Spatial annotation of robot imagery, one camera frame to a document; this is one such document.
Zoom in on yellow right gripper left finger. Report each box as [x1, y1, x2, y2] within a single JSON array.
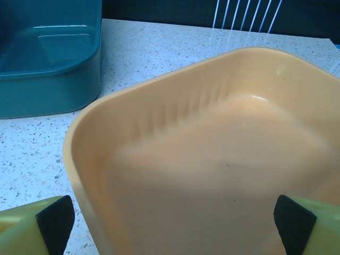
[[0, 195, 75, 255]]

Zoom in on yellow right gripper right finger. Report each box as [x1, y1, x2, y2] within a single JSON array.
[[273, 194, 340, 255]]

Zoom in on orange plastic container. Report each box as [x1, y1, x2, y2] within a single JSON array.
[[63, 46, 340, 255]]

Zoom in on teal plastic container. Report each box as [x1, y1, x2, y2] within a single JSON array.
[[0, 0, 103, 120]]

